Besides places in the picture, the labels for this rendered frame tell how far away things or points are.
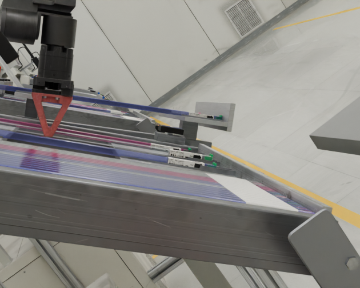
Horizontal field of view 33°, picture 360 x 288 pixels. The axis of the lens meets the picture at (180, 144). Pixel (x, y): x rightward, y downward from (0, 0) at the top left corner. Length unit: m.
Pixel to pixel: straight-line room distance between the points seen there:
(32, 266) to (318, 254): 1.61
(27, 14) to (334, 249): 0.65
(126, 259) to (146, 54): 6.77
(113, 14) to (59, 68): 7.71
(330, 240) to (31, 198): 0.29
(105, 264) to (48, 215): 1.54
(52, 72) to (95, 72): 7.64
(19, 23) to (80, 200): 0.50
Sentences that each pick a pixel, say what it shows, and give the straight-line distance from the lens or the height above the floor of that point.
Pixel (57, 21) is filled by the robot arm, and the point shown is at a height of 1.09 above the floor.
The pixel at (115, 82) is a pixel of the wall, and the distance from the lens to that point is 8.70.
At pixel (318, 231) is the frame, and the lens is 0.61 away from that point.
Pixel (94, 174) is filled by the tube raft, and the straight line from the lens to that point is 0.66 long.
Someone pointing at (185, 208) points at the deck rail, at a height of 0.83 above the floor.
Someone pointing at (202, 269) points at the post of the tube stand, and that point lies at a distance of 1.58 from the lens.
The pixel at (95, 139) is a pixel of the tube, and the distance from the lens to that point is 1.08.
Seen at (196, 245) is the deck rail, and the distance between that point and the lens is 0.62.
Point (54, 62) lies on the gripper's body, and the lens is 1.05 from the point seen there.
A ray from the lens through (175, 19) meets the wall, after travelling 8.84.
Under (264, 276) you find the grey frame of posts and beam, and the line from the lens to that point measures 1.42.
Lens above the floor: 0.99
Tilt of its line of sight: 11 degrees down
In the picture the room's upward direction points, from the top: 35 degrees counter-clockwise
